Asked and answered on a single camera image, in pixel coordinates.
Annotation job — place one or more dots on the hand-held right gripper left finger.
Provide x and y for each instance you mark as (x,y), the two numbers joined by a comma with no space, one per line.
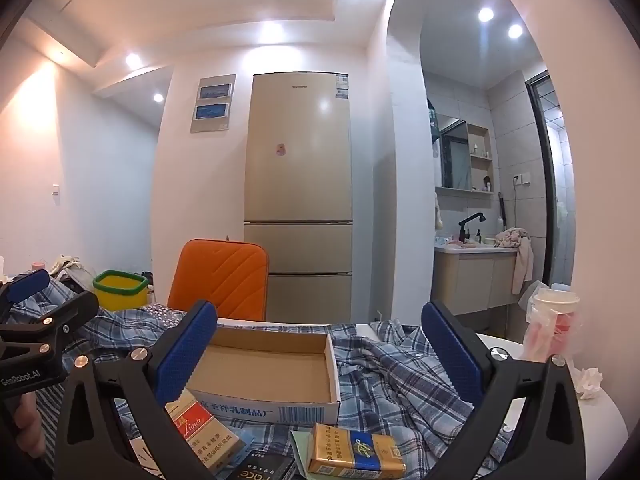
(185,355)

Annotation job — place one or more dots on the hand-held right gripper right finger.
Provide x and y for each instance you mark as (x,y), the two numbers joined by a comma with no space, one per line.
(450,355)

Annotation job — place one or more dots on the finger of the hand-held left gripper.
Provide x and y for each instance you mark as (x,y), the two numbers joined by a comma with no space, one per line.
(65,310)
(27,285)

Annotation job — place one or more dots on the red cigarette pack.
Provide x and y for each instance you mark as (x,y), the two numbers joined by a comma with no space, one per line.
(205,430)

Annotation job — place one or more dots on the cardboard box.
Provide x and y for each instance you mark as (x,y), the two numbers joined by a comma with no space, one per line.
(270,365)

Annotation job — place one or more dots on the black cigarette pack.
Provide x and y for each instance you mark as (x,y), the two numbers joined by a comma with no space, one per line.
(255,470)

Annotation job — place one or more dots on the gold blue cigarette pack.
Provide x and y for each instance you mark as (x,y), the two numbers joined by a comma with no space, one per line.
(355,452)

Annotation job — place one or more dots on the person's left hand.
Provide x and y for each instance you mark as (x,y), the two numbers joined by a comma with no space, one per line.
(27,425)

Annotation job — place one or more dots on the white bag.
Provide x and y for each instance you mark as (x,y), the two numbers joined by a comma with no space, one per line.
(70,267)

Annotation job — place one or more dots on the sequined cloth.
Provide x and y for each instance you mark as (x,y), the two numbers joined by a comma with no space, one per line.
(162,314)

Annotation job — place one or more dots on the yellow container green rim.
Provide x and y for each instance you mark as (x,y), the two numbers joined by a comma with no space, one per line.
(120,295)

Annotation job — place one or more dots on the blue plaid shirt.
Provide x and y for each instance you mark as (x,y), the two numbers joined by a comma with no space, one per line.
(390,385)

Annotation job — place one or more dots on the beige vanity cabinet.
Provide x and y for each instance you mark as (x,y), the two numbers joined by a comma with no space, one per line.
(470,280)

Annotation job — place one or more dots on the orange chair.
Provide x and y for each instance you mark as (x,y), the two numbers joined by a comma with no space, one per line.
(220,275)

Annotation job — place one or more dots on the paper cup in plastic bag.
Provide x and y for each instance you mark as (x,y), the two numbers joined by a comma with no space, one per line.
(550,310)

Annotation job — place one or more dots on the pink towel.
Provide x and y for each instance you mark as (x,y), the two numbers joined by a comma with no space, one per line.
(522,260)

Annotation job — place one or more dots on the black faucet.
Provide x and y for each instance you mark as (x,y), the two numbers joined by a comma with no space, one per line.
(465,225)

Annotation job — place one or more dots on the crumpled white tissue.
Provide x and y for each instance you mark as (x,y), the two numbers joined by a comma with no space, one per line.
(587,382)

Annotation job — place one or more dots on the green paper sheet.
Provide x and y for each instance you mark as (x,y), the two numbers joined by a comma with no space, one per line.
(300,450)

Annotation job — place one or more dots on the black hanging tool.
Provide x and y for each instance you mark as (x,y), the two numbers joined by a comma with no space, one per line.
(501,210)

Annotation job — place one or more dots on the black framed glass door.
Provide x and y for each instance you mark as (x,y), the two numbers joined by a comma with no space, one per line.
(545,185)

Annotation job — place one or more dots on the bathroom mirror cabinet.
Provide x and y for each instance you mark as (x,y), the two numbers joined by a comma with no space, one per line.
(457,155)

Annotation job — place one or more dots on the pink fridge sticker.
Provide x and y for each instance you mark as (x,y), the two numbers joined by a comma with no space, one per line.
(281,150)

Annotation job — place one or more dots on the beige refrigerator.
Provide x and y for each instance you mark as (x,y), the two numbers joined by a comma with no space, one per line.
(300,160)

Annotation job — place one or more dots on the fridge energy label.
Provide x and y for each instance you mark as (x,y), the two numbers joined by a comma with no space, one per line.
(342,86)

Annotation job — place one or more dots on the white wall outlet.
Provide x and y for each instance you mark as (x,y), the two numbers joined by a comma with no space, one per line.
(521,178)

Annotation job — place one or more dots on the grey wall panel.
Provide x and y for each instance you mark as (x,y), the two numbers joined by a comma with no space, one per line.
(212,105)

